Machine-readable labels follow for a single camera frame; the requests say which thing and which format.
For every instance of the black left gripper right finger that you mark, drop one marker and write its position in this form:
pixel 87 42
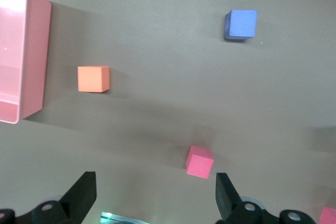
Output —
pixel 228 200

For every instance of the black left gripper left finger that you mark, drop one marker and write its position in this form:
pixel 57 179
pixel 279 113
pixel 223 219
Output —
pixel 76 197

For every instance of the red foam block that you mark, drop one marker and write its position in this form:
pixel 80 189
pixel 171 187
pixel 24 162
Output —
pixel 328 216
pixel 199 163

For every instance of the orange foam block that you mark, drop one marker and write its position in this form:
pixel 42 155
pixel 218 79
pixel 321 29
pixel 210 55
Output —
pixel 92 79

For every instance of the pink plastic bin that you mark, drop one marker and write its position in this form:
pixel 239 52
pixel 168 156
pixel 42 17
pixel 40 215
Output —
pixel 36 51

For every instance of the brown table cover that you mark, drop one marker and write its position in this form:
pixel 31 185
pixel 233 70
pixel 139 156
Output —
pixel 168 58

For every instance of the purple foam block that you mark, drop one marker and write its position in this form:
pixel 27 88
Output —
pixel 241 24

